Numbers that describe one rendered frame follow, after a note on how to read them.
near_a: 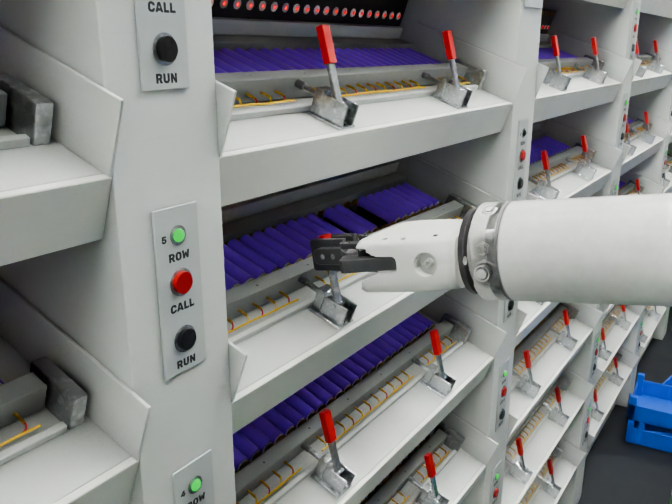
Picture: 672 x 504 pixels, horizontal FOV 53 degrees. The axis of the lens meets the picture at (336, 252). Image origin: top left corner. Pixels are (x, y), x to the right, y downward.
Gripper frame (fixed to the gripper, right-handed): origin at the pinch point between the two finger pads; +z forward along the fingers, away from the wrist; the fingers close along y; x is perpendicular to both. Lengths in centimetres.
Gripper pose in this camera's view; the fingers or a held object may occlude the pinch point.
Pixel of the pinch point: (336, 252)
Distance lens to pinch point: 68.0
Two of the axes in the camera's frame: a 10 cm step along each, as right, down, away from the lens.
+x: -1.4, -9.7, -1.9
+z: -8.2, 0.1, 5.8
